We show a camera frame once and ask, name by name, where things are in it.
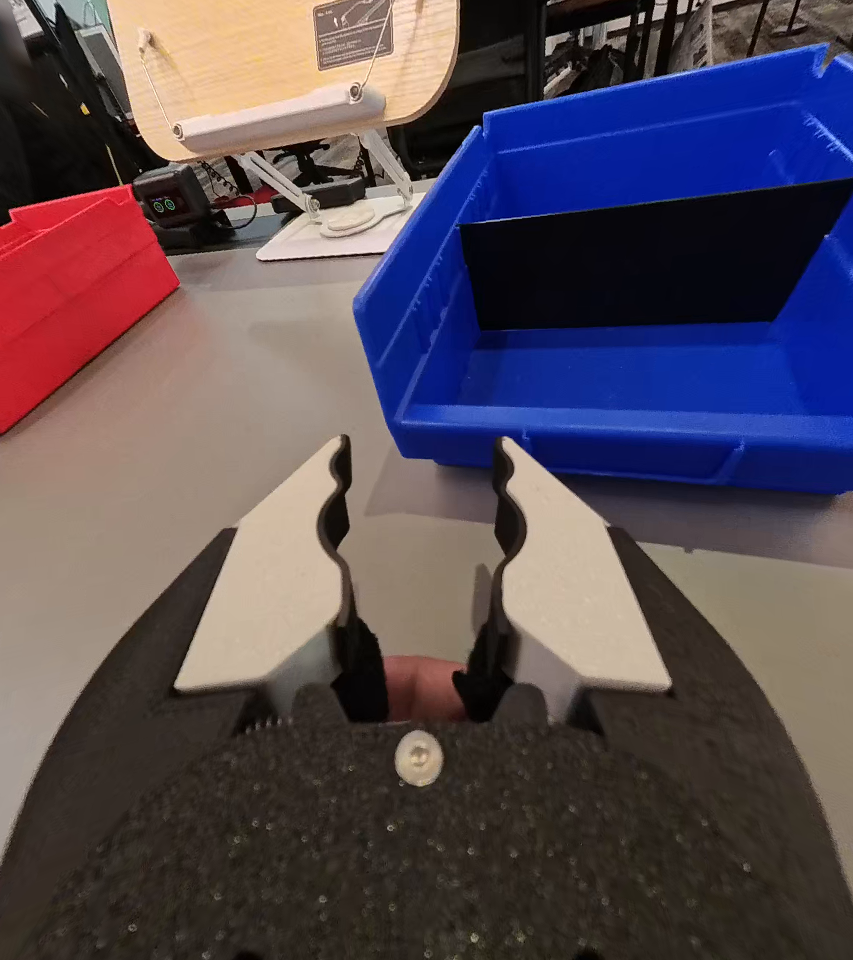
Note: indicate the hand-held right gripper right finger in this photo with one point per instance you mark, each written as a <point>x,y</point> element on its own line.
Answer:
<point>576,592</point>

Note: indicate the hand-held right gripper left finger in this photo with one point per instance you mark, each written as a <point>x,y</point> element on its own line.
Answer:
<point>269,592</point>

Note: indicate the blue storage bin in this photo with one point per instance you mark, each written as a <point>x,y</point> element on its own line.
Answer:
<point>621,375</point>

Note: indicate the red storage bin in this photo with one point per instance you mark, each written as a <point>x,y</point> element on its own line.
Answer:
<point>59,315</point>

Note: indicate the grey desk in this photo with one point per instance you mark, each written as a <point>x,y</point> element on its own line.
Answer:
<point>209,390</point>

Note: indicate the person's right hand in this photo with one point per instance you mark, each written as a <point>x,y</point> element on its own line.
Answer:
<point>423,686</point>

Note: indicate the black power station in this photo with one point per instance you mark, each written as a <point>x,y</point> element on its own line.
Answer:
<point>171,202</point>

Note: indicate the flat black device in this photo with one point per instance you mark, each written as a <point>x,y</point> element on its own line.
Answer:
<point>336,193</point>

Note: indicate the wooden stand with white base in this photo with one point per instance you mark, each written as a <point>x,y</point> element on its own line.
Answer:
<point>246,60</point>

